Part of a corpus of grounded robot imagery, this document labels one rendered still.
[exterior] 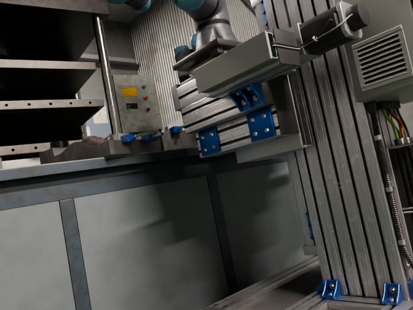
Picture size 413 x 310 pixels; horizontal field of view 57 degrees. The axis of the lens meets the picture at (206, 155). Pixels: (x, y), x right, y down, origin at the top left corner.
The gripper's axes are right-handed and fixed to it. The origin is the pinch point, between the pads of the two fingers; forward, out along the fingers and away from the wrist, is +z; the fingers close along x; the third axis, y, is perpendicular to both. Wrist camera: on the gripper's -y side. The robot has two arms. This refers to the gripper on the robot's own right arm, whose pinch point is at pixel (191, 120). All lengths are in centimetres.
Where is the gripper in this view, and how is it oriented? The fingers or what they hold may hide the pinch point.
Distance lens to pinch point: 175.5
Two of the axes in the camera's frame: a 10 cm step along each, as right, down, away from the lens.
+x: 8.3, -0.5, 5.6
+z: 1.7, 9.7, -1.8
